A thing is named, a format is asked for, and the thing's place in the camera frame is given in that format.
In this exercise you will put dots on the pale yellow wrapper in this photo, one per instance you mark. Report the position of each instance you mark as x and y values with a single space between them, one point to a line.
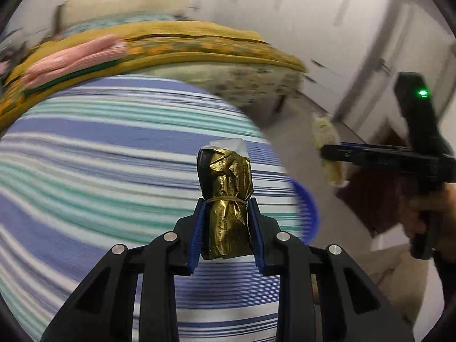
326 131

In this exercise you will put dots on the person's right forearm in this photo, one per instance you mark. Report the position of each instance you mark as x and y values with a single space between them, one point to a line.
447 281

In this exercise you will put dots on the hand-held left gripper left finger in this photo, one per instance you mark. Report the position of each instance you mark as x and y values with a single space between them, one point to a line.
197 235

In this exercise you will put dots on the round table, striped cloth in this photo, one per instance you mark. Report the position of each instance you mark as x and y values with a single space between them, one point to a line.
89 156

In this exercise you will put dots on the green folded cloth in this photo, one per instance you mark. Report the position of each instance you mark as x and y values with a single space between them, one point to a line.
71 76

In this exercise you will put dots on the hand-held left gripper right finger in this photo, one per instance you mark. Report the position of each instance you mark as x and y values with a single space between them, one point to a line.
258 235

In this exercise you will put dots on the teal patterned pillow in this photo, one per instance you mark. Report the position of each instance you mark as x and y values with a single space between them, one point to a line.
121 21

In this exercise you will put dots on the blue plastic basket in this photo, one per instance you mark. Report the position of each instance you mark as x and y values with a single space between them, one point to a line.
307 208

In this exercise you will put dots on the pink folded blanket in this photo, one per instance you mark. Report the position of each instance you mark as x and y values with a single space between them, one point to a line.
71 60

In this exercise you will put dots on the person's right hand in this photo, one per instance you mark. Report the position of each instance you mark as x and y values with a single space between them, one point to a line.
447 217

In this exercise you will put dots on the white door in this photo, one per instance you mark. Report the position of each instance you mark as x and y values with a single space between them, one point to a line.
384 60

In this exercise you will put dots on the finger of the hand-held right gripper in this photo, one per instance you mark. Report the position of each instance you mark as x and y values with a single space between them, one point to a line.
356 156

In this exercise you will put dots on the brown wooden furniture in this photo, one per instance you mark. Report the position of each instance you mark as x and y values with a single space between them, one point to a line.
377 199

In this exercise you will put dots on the white wardrobe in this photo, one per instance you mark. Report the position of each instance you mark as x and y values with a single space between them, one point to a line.
285 14

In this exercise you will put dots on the gold foil packet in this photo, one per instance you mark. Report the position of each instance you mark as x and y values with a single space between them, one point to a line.
224 199

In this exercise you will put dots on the cream padded headboard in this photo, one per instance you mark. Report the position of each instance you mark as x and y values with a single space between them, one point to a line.
117 9

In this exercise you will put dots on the yellow dotted blanket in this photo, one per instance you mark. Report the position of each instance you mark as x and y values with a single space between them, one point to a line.
160 30

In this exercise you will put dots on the bed with yellow floral bedding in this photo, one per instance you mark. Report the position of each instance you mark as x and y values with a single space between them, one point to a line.
199 51

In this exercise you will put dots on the white crumpled paper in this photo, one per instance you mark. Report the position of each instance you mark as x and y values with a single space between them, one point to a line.
229 146

